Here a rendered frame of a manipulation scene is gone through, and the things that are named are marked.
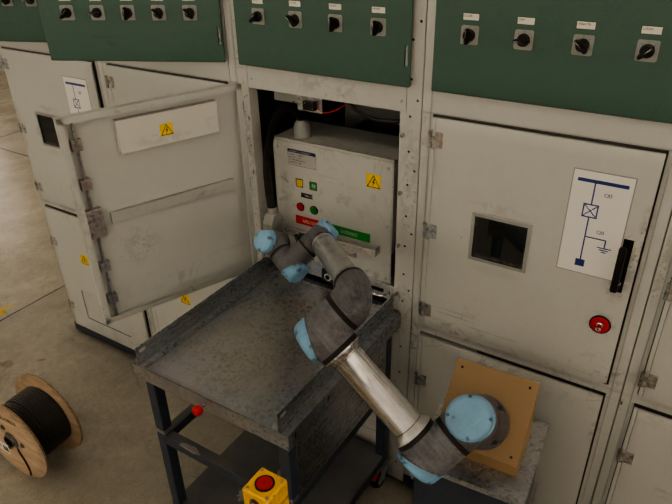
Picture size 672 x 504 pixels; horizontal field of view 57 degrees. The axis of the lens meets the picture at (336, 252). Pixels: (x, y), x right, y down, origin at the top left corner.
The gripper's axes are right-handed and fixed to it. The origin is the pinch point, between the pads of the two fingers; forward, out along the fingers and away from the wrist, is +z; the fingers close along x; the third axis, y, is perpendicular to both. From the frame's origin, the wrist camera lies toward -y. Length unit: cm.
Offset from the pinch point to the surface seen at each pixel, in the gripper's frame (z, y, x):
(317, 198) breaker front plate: -3.8, -0.7, 17.6
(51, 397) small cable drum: -18, -95, -91
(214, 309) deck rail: -18.6, -22.2, -30.2
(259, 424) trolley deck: -49, 26, -49
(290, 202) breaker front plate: -1.6, -13.0, 13.8
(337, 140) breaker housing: -6.7, 3.1, 38.9
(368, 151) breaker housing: -10.4, 17.9, 36.8
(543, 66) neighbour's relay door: -37, 74, 63
